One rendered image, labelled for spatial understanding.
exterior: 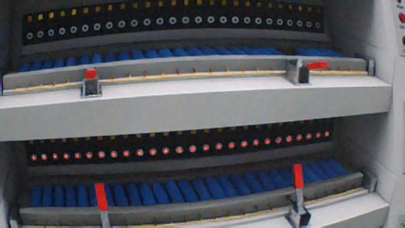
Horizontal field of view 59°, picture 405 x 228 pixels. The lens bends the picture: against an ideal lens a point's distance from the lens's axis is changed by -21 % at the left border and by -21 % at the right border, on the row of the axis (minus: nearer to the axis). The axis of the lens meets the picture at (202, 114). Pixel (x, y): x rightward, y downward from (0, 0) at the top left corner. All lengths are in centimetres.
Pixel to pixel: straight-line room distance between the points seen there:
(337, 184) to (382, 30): 27
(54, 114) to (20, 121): 5
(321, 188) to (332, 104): 14
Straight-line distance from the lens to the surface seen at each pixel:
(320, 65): 51
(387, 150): 69
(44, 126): 51
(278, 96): 55
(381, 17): 68
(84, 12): 67
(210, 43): 68
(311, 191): 66
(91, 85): 53
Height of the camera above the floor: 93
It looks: 2 degrees down
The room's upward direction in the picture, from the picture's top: 3 degrees counter-clockwise
